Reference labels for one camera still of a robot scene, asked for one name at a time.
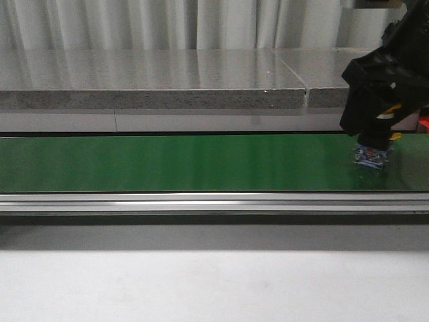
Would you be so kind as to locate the grey curtain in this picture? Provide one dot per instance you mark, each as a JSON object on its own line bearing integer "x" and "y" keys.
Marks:
{"x": 179, "y": 25}

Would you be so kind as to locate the green conveyor belt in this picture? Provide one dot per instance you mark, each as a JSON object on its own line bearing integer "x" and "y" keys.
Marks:
{"x": 249, "y": 162}

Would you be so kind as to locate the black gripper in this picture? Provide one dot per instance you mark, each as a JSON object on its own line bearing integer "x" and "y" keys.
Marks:
{"x": 393, "y": 83}

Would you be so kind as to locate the red plastic tray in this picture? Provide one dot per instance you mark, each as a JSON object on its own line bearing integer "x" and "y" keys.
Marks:
{"x": 423, "y": 124}

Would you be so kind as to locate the aluminium conveyor side rail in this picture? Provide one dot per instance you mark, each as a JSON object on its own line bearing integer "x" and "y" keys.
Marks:
{"x": 394, "y": 202}

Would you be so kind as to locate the grey stone slab shelf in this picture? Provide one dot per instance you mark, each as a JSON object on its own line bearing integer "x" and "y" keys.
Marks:
{"x": 261, "y": 79}

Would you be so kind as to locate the yellow mushroom push button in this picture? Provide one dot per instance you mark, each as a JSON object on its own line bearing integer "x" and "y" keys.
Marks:
{"x": 375, "y": 142}

